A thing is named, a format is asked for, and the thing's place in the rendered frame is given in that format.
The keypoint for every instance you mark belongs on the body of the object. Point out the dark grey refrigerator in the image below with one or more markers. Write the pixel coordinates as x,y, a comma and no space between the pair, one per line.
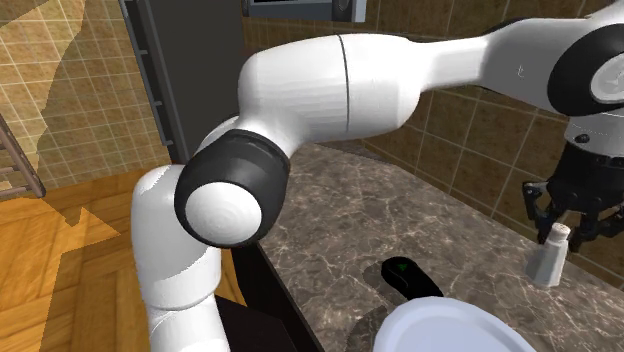
204,73

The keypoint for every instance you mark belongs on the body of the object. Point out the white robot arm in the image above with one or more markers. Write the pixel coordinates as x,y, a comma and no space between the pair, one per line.
302,83

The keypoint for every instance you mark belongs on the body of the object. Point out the brown wooden chair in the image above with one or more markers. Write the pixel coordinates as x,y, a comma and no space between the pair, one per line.
22,166

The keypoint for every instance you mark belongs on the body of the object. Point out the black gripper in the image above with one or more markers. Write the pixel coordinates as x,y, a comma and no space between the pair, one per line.
590,180

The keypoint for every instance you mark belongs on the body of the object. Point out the white salt shaker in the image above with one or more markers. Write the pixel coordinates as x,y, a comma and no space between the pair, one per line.
548,261

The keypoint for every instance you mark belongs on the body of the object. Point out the white plate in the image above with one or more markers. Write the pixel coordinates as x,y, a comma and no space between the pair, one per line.
448,326

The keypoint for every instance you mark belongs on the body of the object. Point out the black remote control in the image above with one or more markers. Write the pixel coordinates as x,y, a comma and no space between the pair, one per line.
407,278

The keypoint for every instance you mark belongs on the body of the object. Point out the grey microwave oven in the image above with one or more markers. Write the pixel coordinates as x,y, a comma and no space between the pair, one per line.
302,10

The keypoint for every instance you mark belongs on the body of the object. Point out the dark robot stand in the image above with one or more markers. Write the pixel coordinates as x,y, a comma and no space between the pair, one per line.
256,331

